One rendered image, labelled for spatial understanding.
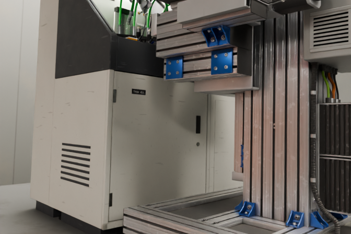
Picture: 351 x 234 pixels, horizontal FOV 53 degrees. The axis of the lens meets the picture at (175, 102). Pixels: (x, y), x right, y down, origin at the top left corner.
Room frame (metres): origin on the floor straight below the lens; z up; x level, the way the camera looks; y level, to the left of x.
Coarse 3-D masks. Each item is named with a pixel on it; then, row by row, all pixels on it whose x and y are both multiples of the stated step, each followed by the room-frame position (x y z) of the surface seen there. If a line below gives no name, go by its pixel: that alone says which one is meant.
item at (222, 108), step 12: (216, 96) 2.10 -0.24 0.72; (216, 108) 2.10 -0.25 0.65; (228, 108) 2.17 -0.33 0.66; (216, 120) 2.10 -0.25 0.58; (228, 120) 2.18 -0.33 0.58; (216, 132) 2.10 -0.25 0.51; (228, 132) 2.18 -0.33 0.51; (216, 144) 2.10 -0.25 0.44; (228, 144) 2.18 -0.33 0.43; (216, 156) 2.10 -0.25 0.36; (228, 156) 2.18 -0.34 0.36; (216, 168) 2.10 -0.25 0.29; (228, 168) 2.18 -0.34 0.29; (216, 180) 2.11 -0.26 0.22; (228, 180) 2.18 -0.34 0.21
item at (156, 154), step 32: (128, 96) 1.66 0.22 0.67; (160, 96) 1.80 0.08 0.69; (192, 96) 1.96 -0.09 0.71; (128, 128) 1.67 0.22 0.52; (160, 128) 1.80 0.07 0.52; (192, 128) 1.96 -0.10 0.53; (128, 160) 1.67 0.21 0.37; (160, 160) 1.81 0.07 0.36; (192, 160) 1.97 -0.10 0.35; (128, 192) 1.68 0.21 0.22; (160, 192) 1.81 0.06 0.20; (192, 192) 1.97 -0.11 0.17
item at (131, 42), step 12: (120, 48) 1.62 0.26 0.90; (132, 48) 1.67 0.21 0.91; (144, 48) 1.72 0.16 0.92; (120, 60) 1.63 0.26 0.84; (132, 60) 1.67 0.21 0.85; (144, 60) 1.72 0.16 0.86; (156, 60) 1.77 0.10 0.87; (132, 72) 1.67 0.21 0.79; (144, 72) 1.72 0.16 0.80; (156, 72) 1.78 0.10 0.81
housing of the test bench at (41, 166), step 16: (48, 0) 2.12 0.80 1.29; (48, 16) 2.11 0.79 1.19; (48, 32) 2.10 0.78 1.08; (48, 48) 2.09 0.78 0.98; (48, 64) 2.08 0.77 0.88; (48, 80) 2.07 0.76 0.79; (48, 96) 2.07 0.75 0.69; (48, 112) 2.06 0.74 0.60; (48, 128) 2.05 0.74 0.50; (32, 144) 2.21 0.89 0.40; (48, 144) 2.04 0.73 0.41; (32, 160) 2.20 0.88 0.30; (48, 160) 2.03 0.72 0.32; (32, 176) 2.19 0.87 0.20; (48, 176) 2.03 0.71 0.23; (32, 192) 2.18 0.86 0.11; (48, 192) 2.02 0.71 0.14; (48, 208) 2.08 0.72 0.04
